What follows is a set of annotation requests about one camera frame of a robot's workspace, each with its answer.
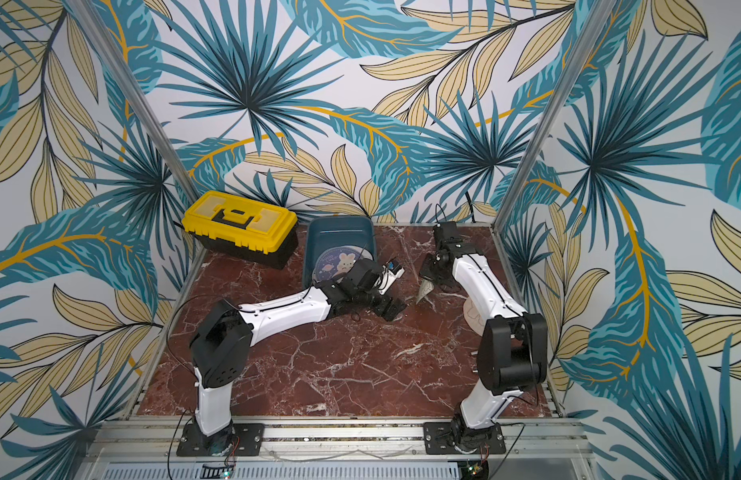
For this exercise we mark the yellow black toolbox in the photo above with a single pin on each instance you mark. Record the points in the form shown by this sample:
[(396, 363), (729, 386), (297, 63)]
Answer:
[(242, 228)]

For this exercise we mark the green sketch round coaster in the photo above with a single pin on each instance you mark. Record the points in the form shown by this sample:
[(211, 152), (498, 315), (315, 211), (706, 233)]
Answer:
[(426, 286)]

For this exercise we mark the pink bow bear coaster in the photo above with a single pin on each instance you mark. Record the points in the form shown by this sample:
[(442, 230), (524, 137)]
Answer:
[(472, 317)]

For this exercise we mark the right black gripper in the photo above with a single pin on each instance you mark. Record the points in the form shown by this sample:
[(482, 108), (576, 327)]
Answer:
[(434, 271)]

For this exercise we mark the aluminium corner post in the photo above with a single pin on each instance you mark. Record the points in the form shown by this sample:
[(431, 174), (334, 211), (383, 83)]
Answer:
[(113, 58), (568, 76)]

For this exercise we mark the purple bunny round coaster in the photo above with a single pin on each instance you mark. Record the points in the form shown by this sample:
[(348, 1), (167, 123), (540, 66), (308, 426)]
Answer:
[(337, 261)]

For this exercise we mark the left aluminium corner post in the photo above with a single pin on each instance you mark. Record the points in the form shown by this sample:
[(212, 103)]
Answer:
[(113, 58)]

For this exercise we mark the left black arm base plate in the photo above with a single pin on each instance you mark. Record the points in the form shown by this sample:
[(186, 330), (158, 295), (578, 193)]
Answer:
[(236, 439)]

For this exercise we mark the teal plastic storage tray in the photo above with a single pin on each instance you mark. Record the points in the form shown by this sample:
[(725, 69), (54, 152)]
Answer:
[(328, 232)]

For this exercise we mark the aluminium front frame rail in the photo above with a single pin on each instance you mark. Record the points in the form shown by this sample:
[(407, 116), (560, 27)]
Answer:
[(341, 448)]

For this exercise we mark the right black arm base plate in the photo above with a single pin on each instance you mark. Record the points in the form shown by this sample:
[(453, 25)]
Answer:
[(436, 437)]

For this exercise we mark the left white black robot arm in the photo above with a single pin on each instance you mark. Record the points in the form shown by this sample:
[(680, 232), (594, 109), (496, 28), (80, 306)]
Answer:
[(223, 341)]

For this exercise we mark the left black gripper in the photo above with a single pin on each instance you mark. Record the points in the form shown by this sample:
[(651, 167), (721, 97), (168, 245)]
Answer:
[(383, 308)]

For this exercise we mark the right aluminium corner post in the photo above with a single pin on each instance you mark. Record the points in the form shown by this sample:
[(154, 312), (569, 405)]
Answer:
[(568, 76)]

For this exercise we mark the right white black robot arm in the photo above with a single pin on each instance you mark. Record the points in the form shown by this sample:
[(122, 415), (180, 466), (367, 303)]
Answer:
[(512, 354)]

